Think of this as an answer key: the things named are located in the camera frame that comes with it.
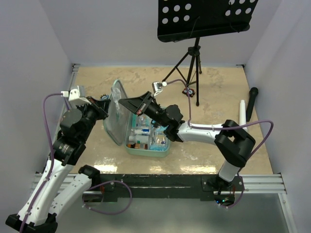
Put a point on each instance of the zip bag with plasters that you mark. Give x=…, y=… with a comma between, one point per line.
x=117, y=95

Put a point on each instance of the white plastic bottle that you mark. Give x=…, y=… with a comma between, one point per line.
x=141, y=139

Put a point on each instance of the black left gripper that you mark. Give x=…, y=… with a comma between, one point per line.
x=100, y=106

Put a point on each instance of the teal packet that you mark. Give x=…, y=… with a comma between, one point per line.
x=140, y=121

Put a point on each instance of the black microphone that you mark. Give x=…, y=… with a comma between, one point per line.
x=251, y=102

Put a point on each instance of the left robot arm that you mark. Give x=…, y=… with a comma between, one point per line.
x=47, y=203

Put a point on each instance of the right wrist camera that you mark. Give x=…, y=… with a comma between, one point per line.
x=158, y=87

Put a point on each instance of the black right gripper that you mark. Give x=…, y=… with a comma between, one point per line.
x=138, y=105

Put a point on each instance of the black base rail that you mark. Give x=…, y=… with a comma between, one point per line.
x=204, y=187

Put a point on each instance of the mint green medicine case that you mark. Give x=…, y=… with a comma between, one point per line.
x=119, y=130

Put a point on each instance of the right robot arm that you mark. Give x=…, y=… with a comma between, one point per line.
x=234, y=143

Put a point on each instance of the white microphone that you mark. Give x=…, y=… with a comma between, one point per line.
x=242, y=113

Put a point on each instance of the amber medicine bottle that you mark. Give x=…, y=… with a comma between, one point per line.
x=138, y=146

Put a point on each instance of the blue owl toy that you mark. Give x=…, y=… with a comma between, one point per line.
x=104, y=97

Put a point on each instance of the red owl toy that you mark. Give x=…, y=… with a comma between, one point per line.
x=188, y=92

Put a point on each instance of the white bandage roll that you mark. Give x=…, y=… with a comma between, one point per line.
x=145, y=132

